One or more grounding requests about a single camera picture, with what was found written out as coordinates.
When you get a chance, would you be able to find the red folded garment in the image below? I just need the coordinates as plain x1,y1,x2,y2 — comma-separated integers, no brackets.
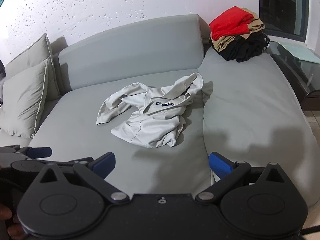
209,6,253,40

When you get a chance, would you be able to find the dark window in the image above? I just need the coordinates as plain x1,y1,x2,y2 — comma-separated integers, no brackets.
257,0,310,43

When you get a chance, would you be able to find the white hoodie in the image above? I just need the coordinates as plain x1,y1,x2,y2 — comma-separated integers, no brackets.
96,72,204,148

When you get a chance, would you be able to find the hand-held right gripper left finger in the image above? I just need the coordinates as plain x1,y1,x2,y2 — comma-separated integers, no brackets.
30,152,128,203

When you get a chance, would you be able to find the glass side table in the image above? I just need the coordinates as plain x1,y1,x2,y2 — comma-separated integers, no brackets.
265,41,320,110

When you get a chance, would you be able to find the tan folded garment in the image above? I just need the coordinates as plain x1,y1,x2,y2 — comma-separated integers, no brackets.
211,7,265,53

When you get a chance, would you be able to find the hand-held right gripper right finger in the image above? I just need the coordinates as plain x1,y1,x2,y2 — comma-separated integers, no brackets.
196,152,290,202

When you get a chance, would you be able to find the pale green paper sheet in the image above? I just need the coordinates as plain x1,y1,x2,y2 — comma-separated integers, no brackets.
277,42,320,63

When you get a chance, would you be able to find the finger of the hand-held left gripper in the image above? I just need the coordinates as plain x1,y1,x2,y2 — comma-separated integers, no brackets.
0,144,52,161

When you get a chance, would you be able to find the grey sofa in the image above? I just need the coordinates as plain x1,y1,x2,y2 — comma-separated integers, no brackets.
0,14,316,207

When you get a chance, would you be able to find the black folded garment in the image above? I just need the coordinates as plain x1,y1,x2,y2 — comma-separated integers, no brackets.
217,31,271,63

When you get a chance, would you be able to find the grey throw pillow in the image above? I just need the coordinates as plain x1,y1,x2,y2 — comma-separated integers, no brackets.
0,59,49,139
5,33,62,103

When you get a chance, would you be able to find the person's left hand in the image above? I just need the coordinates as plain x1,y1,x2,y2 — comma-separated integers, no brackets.
0,202,28,240

